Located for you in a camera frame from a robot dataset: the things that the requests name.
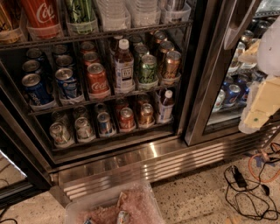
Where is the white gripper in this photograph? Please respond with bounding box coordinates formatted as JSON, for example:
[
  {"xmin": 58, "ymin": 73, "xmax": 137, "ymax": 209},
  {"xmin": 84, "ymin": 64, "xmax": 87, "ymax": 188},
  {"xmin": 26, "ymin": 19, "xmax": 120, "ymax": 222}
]
[{"xmin": 238, "ymin": 17, "xmax": 280, "ymax": 134}]

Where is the green can top shelf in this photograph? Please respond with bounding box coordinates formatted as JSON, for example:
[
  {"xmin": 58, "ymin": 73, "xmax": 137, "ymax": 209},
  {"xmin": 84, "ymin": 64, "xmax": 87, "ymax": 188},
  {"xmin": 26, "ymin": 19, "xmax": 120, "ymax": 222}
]
[{"xmin": 64, "ymin": 0, "xmax": 95, "ymax": 24}]

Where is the Pepsi can behind door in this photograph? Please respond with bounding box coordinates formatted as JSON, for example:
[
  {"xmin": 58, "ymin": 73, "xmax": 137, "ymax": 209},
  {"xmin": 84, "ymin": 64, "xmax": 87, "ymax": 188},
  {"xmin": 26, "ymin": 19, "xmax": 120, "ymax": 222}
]
[{"xmin": 224, "ymin": 84, "xmax": 241, "ymax": 107}]

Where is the steel fridge door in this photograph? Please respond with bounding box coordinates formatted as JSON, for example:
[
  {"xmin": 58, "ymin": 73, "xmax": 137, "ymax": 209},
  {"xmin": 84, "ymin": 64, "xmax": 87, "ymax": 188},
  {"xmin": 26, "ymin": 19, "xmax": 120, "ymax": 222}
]
[{"xmin": 185, "ymin": 0, "xmax": 279, "ymax": 146}]

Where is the copper can middle shelf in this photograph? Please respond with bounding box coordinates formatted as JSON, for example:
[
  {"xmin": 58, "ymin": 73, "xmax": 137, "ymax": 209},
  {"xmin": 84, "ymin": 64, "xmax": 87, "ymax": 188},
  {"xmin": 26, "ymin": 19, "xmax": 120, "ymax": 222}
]
[{"xmin": 162, "ymin": 51, "xmax": 181, "ymax": 79}]

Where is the tea bottle bottom shelf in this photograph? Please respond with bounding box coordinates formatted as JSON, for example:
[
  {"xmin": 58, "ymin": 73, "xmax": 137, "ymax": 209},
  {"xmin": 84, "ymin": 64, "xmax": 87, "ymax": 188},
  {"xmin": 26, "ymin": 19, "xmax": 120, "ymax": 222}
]
[{"xmin": 157, "ymin": 90, "xmax": 174, "ymax": 123}]

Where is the green can middle shelf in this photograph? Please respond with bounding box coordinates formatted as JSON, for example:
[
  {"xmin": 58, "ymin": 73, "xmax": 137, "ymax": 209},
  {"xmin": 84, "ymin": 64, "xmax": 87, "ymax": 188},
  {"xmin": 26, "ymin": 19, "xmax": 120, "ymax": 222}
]
[{"xmin": 138, "ymin": 54, "xmax": 157, "ymax": 84}]

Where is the gold can bottom shelf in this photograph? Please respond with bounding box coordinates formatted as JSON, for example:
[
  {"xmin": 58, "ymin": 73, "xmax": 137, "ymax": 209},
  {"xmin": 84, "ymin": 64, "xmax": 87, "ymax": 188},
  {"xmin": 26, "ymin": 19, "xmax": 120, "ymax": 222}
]
[{"xmin": 139, "ymin": 103, "xmax": 153, "ymax": 126}]

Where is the steel fridge base grille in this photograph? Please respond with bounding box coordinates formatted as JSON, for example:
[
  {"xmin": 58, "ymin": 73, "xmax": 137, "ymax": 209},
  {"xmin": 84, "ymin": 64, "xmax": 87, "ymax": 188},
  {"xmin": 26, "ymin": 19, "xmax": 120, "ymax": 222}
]
[{"xmin": 49, "ymin": 122, "xmax": 279, "ymax": 207}]

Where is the red can bottom shelf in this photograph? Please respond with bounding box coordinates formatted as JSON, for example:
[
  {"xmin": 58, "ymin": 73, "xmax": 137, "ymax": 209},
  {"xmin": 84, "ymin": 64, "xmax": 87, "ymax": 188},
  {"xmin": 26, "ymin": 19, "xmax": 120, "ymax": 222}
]
[{"xmin": 119, "ymin": 108, "xmax": 135, "ymax": 130}]

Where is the clear water bottle top shelf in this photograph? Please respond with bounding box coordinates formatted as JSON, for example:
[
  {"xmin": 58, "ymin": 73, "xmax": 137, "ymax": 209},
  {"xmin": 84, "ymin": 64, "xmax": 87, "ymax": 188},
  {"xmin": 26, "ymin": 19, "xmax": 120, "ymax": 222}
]
[{"xmin": 97, "ymin": 0, "xmax": 130, "ymax": 31}]

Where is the front red Coca-Cola can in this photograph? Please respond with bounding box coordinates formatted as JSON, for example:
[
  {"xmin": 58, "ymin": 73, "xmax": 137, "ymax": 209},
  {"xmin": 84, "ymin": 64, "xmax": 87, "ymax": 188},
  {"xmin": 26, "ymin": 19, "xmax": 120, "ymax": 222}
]
[{"xmin": 87, "ymin": 63, "xmax": 109, "ymax": 94}]

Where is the blue can bottom shelf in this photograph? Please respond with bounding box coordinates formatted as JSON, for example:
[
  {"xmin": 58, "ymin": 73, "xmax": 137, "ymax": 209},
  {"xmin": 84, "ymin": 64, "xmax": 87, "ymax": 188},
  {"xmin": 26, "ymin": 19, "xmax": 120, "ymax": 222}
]
[{"xmin": 97, "ymin": 112, "xmax": 114, "ymax": 137}]

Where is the silver can bottom shelf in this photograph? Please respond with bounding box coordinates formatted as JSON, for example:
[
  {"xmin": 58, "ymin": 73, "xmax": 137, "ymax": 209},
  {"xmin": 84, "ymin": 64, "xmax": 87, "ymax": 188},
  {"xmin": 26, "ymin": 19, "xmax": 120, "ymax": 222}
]
[{"xmin": 74, "ymin": 117, "xmax": 95, "ymax": 142}]

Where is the front blue white Pepsi can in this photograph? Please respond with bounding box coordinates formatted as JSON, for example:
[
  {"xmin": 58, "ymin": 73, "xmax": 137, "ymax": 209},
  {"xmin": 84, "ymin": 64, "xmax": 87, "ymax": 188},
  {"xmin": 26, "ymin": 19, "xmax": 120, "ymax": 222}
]
[{"xmin": 55, "ymin": 68, "xmax": 78, "ymax": 99}]

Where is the white green can bottom shelf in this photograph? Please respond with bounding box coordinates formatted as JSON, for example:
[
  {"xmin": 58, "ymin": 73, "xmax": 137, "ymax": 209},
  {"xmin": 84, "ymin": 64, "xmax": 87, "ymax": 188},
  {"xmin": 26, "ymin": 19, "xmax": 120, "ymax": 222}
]
[{"xmin": 49, "ymin": 122, "xmax": 72, "ymax": 146}]

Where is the rear blue Pepsi can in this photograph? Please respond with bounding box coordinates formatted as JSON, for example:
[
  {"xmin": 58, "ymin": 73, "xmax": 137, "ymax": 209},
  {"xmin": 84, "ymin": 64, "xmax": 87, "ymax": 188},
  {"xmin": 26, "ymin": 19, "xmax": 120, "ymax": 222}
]
[{"xmin": 26, "ymin": 48, "xmax": 45, "ymax": 61}]

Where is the red Coca-Cola can top shelf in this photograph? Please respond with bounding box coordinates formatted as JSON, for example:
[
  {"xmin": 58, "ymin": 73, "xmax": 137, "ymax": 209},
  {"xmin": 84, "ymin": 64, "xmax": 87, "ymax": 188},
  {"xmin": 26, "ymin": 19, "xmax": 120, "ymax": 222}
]
[{"xmin": 20, "ymin": 0, "xmax": 59, "ymax": 39}]

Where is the middle blue Pepsi can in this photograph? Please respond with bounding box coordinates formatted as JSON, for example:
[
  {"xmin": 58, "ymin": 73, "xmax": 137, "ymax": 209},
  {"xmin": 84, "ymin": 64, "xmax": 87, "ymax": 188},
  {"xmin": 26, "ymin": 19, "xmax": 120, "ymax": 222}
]
[{"xmin": 22, "ymin": 59, "xmax": 44, "ymax": 74}]

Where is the yellow can top shelf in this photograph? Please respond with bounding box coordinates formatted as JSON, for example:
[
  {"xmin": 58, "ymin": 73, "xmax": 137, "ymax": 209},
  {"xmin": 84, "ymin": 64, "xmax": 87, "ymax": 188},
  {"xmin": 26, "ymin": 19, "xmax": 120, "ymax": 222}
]
[{"xmin": 0, "ymin": 0, "xmax": 21, "ymax": 44}]

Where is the iced tea bottle white cap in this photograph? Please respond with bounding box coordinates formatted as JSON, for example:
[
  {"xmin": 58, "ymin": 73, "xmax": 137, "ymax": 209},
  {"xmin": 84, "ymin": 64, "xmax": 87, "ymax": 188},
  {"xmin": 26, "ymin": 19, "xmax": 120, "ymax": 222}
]
[{"xmin": 115, "ymin": 38, "xmax": 134, "ymax": 89}]

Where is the clear plastic bin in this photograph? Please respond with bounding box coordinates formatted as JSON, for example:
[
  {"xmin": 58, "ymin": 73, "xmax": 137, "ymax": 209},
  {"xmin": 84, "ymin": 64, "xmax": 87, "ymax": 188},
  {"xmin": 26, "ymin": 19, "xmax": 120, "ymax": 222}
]
[{"xmin": 65, "ymin": 180, "xmax": 165, "ymax": 224}]

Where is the orange extension cable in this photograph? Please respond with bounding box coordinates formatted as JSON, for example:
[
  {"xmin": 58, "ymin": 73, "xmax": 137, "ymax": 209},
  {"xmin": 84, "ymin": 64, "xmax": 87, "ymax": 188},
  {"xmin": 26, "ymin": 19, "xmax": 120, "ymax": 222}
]
[{"xmin": 248, "ymin": 143, "xmax": 280, "ymax": 184}]

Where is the black power adapter with cable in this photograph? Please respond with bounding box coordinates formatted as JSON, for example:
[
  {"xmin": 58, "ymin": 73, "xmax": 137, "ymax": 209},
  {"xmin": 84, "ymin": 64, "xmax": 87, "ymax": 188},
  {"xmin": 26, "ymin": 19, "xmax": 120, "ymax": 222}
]
[{"xmin": 223, "ymin": 164, "xmax": 279, "ymax": 221}]

